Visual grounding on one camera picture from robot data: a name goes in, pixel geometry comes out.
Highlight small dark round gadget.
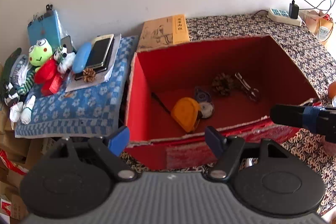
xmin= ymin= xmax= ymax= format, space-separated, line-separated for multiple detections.
xmin=195 ymin=88 xmax=215 ymax=119

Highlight person's hand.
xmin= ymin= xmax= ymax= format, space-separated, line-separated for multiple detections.
xmin=323 ymin=141 xmax=336 ymax=157

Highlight orange fruit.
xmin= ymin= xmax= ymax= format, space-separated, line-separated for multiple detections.
xmin=328 ymin=81 xmax=336 ymax=100

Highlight blue floral cloth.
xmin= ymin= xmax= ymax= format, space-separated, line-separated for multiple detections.
xmin=15 ymin=36 xmax=139 ymax=139

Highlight orange tape measure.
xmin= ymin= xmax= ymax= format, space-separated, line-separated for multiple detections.
xmin=171 ymin=97 xmax=202 ymax=134

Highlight black white patterned tablecloth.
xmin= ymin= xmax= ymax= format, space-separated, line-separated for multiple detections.
xmin=122 ymin=15 xmax=335 ymax=214

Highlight brown pine cone in box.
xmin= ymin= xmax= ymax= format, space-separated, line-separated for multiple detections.
xmin=212 ymin=73 xmax=234 ymax=96

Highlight white paper sheet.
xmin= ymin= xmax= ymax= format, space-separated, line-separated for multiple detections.
xmin=66 ymin=35 xmax=121 ymax=92

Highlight red cardboard box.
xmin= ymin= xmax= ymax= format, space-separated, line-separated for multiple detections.
xmin=125 ymin=36 xmax=318 ymax=170

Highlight brown pine cone on paper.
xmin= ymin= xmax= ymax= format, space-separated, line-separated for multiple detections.
xmin=83 ymin=68 xmax=96 ymax=83

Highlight black tablet under phone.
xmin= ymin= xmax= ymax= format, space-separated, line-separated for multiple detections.
xmin=74 ymin=37 xmax=116 ymax=81

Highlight black smartphone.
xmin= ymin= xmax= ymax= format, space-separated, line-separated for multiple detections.
xmin=86 ymin=34 xmax=114 ymax=69

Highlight cardboard boxes stack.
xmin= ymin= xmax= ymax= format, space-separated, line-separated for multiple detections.
xmin=1 ymin=104 xmax=55 ymax=223

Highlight paper shopping bag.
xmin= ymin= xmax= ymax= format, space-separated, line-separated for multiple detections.
xmin=299 ymin=10 xmax=335 ymax=46

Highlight blue glasses case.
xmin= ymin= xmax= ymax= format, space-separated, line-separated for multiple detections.
xmin=72 ymin=42 xmax=92 ymax=73

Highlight white panda plush toy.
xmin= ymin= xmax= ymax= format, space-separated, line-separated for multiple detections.
xmin=53 ymin=44 xmax=76 ymax=75

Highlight white power strip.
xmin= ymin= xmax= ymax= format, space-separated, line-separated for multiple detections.
xmin=268 ymin=8 xmax=302 ymax=27

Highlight small mirror phone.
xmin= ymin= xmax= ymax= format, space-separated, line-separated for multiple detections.
xmin=60 ymin=35 xmax=74 ymax=53

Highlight green frog plush toy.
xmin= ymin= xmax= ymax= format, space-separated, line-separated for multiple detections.
xmin=29 ymin=39 xmax=53 ymax=67

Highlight yellow illustrated book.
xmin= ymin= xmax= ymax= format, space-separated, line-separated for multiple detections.
xmin=137 ymin=14 xmax=190 ymax=52

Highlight blue notebook with clips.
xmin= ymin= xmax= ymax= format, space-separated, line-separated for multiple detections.
xmin=27 ymin=4 xmax=62 ymax=50

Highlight black charger with cable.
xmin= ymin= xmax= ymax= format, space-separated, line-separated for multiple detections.
xmin=288 ymin=0 xmax=335 ymax=19

